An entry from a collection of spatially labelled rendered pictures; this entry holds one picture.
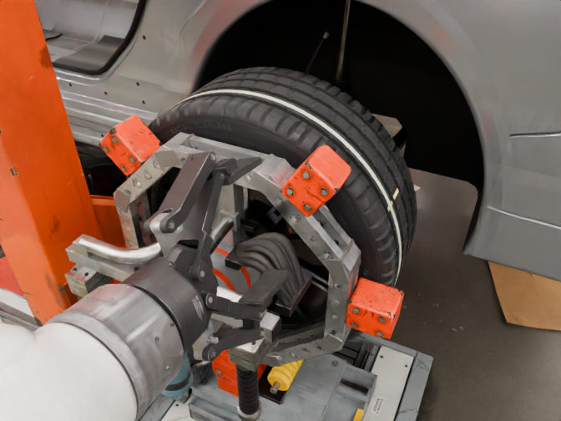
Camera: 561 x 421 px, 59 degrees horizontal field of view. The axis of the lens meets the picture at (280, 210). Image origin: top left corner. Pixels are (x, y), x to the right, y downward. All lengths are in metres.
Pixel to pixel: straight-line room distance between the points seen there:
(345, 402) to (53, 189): 1.08
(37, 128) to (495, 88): 0.91
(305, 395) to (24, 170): 1.01
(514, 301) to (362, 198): 1.51
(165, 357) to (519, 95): 0.89
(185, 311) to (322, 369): 1.29
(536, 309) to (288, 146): 1.64
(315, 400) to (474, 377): 0.68
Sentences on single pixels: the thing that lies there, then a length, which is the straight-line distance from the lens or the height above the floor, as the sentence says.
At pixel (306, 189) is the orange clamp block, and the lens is 0.82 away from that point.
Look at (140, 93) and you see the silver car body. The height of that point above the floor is 0.97.
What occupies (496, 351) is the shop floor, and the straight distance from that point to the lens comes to 2.14.
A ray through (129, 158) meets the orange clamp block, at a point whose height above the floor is 1.07.
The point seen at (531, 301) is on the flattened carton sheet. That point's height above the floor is 0.01.
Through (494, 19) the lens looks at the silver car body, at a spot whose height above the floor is 1.31.
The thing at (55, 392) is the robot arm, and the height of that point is 1.34.
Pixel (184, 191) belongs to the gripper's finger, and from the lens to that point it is 0.43.
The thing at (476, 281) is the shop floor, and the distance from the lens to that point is 2.37.
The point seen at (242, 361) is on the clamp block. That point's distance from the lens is 0.82.
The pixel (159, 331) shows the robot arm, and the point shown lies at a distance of 0.36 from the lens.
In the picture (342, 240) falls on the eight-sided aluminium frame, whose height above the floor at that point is 0.99.
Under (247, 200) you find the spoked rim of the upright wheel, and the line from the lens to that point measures 1.05.
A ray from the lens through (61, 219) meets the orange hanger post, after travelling 1.20.
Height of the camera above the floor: 1.58
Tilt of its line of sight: 38 degrees down
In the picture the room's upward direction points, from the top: straight up
